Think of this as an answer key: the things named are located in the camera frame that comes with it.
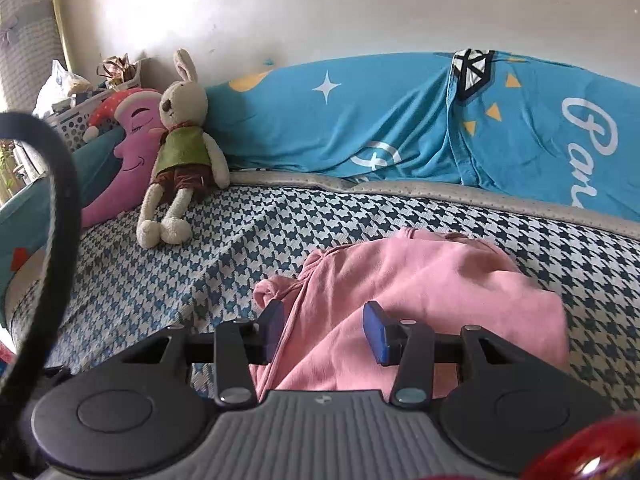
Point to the blue printed quilt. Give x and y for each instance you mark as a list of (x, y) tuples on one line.
[(350, 125)]

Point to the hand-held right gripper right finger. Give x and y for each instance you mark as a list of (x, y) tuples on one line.
[(376, 330)]

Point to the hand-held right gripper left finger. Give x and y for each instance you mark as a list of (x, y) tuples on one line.
[(272, 327)]

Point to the gold ribbon bow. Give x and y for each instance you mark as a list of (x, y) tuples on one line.
[(117, 70)]

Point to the white plastic bag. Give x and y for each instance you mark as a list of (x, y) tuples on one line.
[(57, 87)]

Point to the white perforated basket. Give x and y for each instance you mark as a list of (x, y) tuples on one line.
[(75, 122)]

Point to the pink knit top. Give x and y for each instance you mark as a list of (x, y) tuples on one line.
[(400, 275)]

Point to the purple moon plush pillow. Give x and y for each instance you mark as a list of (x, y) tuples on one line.
[(132, 155)]

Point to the teal printed cushion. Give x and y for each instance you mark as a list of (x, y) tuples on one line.
[(25, 220)]

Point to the grey patterned curtain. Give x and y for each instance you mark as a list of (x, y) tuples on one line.
[(25, 45)]

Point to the red round object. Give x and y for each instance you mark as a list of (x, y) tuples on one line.
[(600, 445)]

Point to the beige plush rabbit toy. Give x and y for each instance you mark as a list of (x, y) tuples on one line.
[(182, 145)]

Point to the blue white houndstooth bed mat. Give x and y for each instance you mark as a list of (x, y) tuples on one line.
[(150, 285)]

